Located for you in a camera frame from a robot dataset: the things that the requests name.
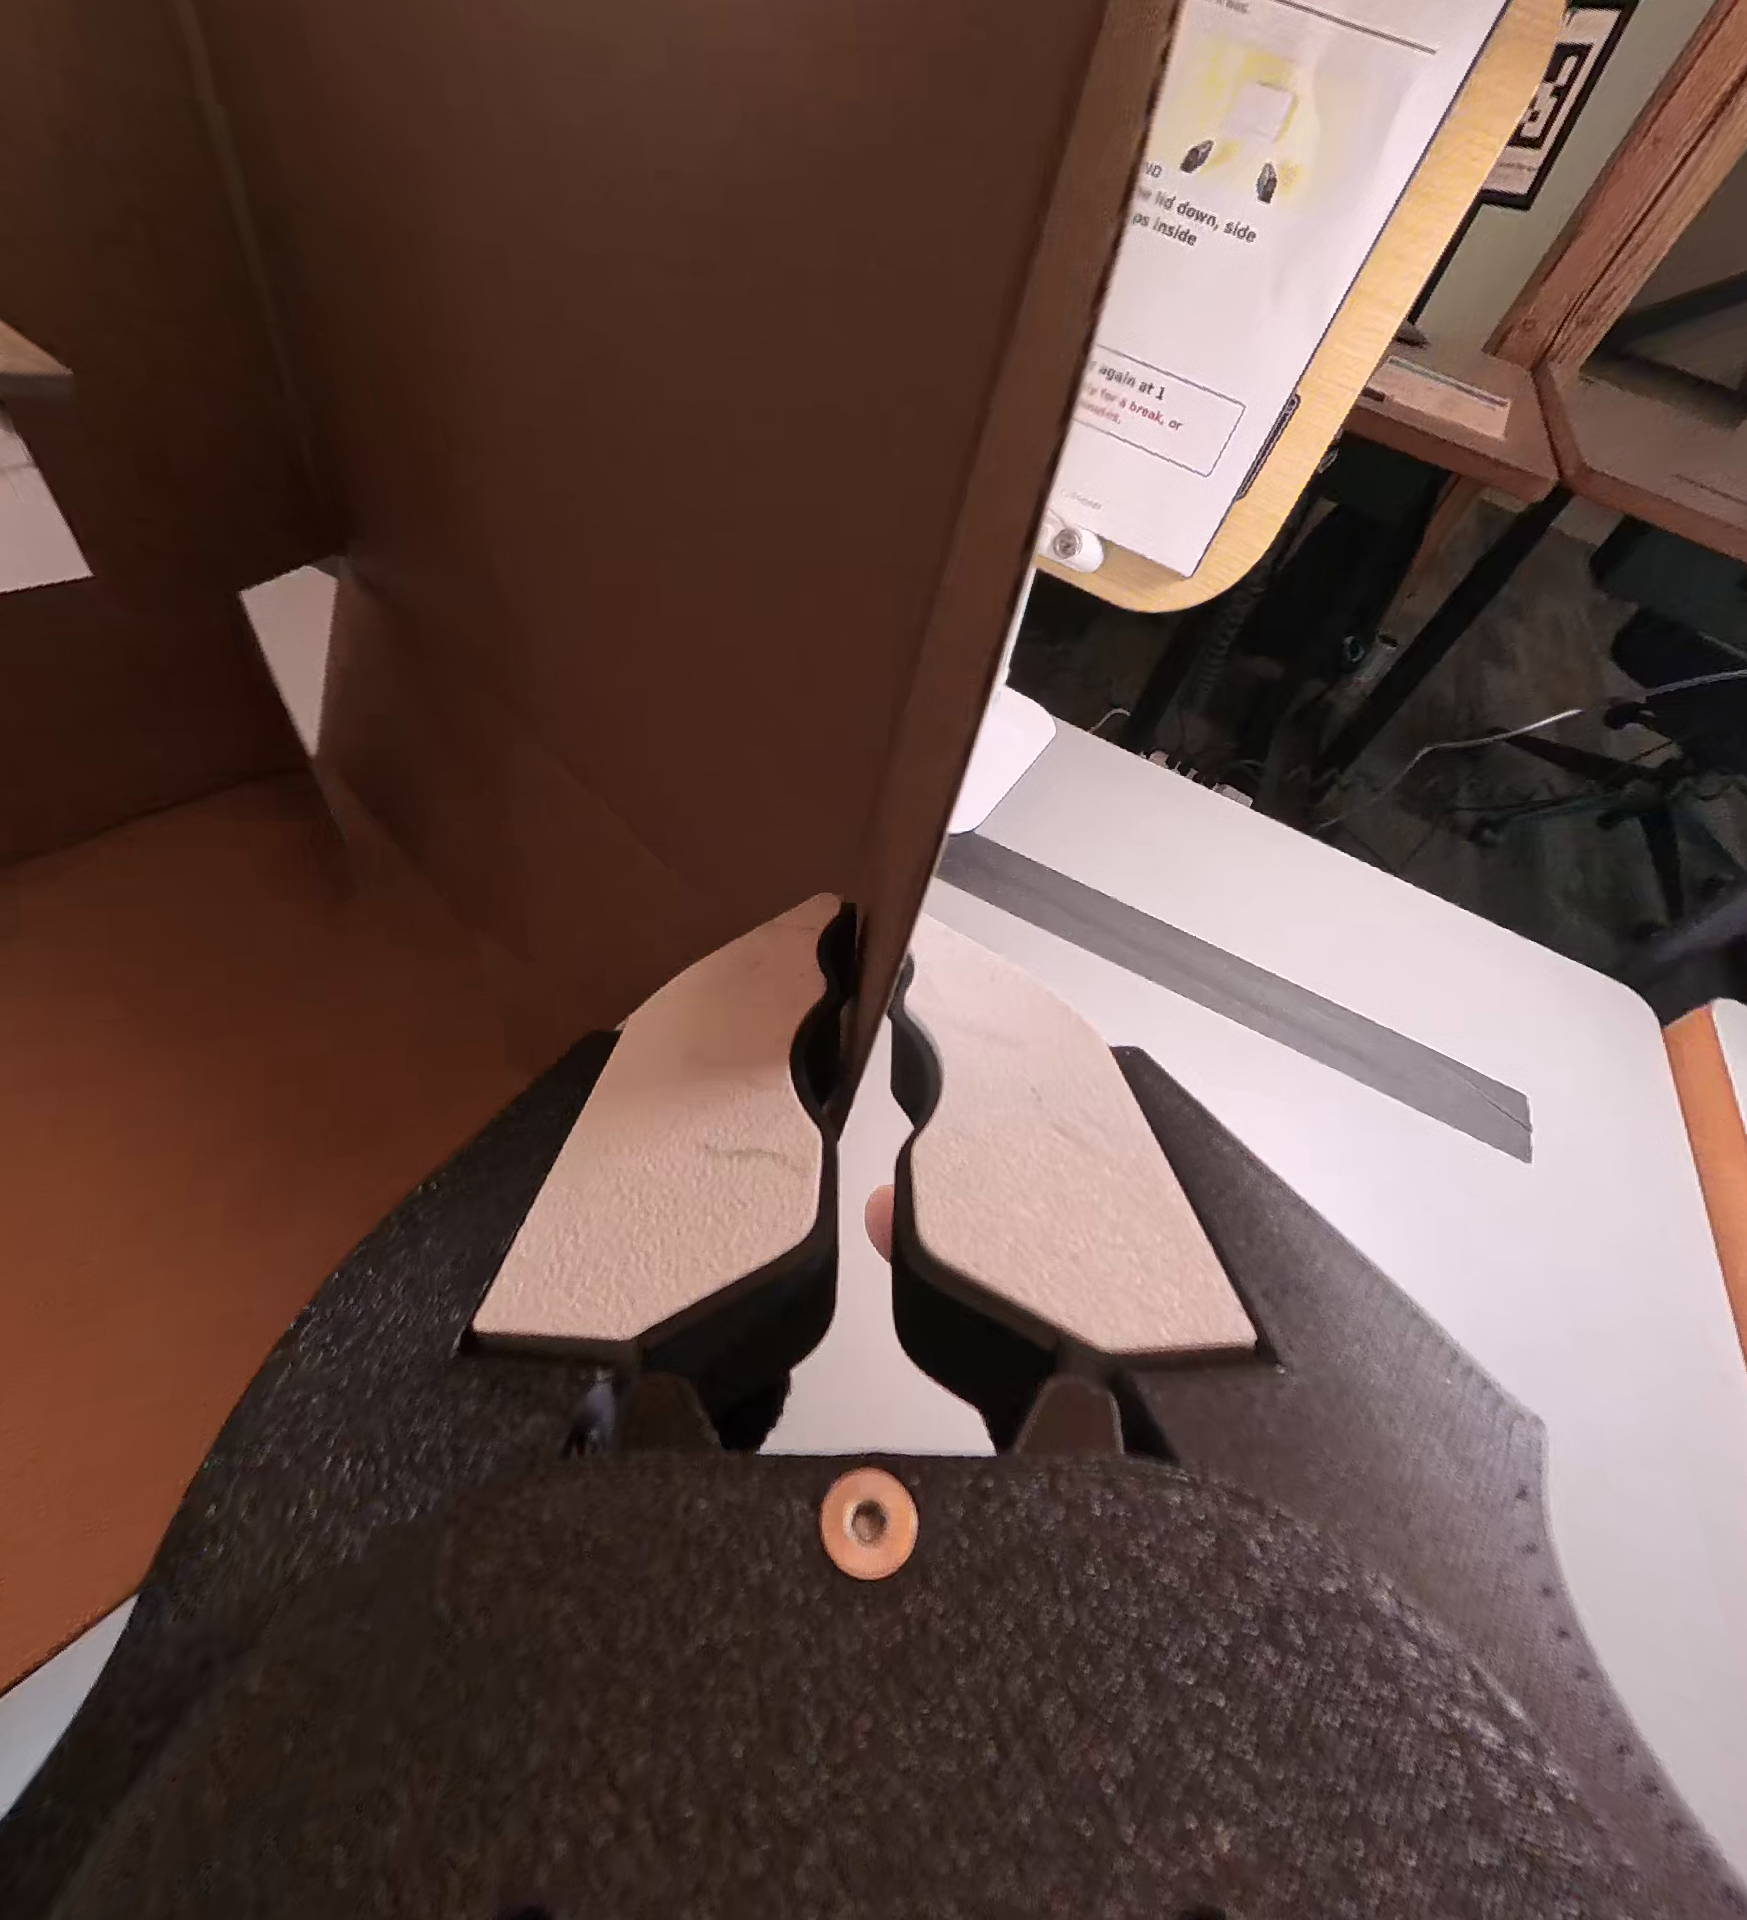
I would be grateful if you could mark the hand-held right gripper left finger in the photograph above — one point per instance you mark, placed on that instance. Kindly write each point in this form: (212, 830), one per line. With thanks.
(662, 1170)

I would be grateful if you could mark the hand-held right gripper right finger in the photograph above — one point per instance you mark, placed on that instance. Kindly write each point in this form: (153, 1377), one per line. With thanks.
(1055, 1200)

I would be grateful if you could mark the brown cardboard box with lid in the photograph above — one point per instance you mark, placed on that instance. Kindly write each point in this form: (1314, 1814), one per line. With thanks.
(633, 450)

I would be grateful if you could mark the person's right hand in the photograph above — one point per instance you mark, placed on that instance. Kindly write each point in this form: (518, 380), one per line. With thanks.
(879, 1221)

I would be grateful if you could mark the black tape strip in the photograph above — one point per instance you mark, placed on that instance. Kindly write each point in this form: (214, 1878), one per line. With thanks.
(1263, 1004)

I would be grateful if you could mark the black desk leg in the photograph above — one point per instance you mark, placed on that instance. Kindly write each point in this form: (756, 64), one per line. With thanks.
(1427, 631)

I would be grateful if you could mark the wooden desk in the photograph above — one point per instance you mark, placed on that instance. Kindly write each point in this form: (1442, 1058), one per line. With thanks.
(1457, 427)
(1697, 494)

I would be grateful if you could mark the printed instruction sheet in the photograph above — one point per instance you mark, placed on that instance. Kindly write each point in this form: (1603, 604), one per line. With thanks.
(1263, 299)

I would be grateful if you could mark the white document stand wooden board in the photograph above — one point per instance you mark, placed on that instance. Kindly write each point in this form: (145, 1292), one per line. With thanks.
(1427, 285)

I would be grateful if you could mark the black and white tag poster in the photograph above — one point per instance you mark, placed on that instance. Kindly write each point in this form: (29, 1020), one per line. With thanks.
(1554, 105)

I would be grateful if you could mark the wooden frame panel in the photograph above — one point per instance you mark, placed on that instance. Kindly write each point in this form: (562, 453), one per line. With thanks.
(1639, 180)

